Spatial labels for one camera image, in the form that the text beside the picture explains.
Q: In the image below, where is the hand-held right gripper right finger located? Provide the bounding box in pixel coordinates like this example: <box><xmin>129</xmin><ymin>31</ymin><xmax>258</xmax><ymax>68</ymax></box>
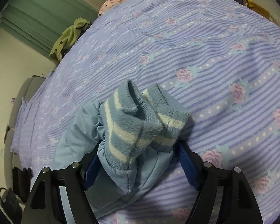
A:
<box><xmin>175</xmin><ymin>139</ymin><xmax>264</xmax><ymax>224</ymax></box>

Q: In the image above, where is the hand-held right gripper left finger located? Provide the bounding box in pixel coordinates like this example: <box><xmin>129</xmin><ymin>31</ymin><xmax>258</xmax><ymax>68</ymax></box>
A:
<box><xmin>21</xmin><ymin>142</ymin><xmax>102</xmax><ymax>224</ymax></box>

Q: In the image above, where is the dark cloth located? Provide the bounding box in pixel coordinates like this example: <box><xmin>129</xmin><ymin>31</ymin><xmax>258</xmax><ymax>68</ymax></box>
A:
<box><xmin>12</xmin><ymin>167</ymin><xmax>33</xmax><ymax>203</ymax></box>

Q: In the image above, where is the black bag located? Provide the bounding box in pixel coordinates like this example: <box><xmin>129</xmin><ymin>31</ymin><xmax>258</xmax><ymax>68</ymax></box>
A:
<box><xmin>0</xmin><ymin>187</ymin><xmax>22</xmax><ymax>223</ymax></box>

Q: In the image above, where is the purple floral striped bed sheet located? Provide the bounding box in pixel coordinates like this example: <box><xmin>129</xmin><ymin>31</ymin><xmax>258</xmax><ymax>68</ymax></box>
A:
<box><xmin>10</xmin><ymin>0</ymin><xmax>280</xmax><ymax>224</ymax></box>

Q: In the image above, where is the olive green garment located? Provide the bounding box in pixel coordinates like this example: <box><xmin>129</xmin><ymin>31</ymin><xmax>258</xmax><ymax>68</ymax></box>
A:
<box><xmin>49</xmin><ymin>17</ymin><xmax>92</xmax><ymax>63</ymax></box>

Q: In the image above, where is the green curtain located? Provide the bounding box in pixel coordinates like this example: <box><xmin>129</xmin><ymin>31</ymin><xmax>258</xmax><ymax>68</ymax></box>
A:
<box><xmin>0</xmin><ymin>0</ymin><xmax>221</xmax><ymax>63</ymax></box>

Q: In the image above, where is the pink patterned garment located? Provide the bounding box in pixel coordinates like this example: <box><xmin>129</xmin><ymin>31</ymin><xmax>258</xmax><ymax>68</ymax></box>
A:
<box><xmin>98</xmin><ymin>0</ymin><xmax>126</xmax><ymax>17</ymax></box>

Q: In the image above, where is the grey bed frame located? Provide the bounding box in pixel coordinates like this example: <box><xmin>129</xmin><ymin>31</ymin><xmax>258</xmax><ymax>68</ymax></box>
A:
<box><xmin>3</xmin><ymin>75</ymin><xmax>46</xmax><ymax>189</ymax></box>

